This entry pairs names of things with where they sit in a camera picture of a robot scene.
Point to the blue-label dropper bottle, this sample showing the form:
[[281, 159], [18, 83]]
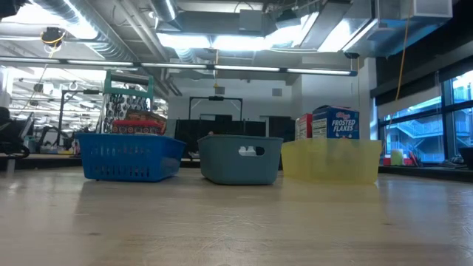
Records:
[[243, 151]]

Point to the teal plastic bin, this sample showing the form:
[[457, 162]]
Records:
[[229, 166]]

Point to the red Froot Loops cereal box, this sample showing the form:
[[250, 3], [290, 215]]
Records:
[[305, 127]]

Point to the brown taco seasoning packet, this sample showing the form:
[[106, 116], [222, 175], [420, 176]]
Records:
[[148, 116]]

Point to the yellow plastic bin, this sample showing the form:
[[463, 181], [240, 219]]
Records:
[[325, 162]]

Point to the blue Frosted Flakes cereal box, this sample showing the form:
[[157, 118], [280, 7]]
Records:
[[336, 123]]

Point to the red smoked paprika tin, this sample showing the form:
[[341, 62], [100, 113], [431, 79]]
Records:
[[136, 127]]

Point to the blue slotted plastic basket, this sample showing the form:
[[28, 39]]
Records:
[[125, 159]]

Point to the black background robot arm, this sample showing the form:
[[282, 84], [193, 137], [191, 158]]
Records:
[[48, 134]]

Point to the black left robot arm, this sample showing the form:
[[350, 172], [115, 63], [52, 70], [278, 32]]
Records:
[[9, 5]]

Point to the black equipment row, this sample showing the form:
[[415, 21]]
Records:
[[229, 127]]

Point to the black metal arch stand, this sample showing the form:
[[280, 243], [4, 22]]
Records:
[[216, 98]]

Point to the long ceiling light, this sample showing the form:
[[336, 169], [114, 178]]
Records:
[[251, 68]]

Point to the grey ceiling box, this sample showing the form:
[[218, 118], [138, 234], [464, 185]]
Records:
[[251, 20]]

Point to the steel box grater teal trim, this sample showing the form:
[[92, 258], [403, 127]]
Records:
[[114, 103]]

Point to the red background object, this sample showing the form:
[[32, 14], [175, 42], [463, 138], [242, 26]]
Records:
[[387, 161]]

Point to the green cup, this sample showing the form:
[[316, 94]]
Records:
[[397, 157]]

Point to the large window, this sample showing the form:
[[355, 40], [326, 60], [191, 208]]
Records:
[[417, 133]]

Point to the background wooden workbench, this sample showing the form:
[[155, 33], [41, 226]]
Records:
[[37, 157]]

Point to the black background equipment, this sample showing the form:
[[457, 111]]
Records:
[[11, 136]]

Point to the black background object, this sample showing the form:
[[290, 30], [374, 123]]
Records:
[[466, 157]]

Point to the square wall vent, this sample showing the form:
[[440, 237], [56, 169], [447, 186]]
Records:
[[276, 92], [220, 90]]

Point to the black background frame stand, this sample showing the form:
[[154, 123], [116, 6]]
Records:
[[61, 111]]

